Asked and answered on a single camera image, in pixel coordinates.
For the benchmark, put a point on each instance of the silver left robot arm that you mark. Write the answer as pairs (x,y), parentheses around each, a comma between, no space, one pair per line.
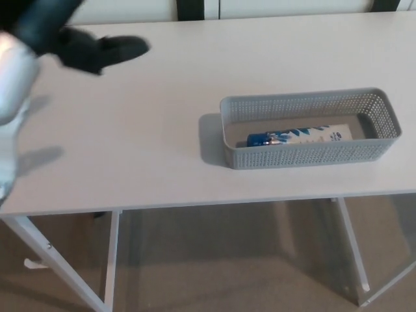
(13,81)

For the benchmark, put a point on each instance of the small grey perforated container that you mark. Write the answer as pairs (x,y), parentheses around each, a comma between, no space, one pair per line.
(308,152)

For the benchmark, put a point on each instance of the white table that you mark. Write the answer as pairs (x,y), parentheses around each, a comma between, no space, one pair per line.
(162,130)

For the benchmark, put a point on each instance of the white blue shampoo tube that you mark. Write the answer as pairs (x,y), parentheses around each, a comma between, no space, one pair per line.
(292,136)

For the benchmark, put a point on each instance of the black chair back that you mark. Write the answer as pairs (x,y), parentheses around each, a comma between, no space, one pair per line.
(393,5)
(191,9)

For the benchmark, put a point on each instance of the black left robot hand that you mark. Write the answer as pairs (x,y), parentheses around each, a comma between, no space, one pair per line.
(81,55)

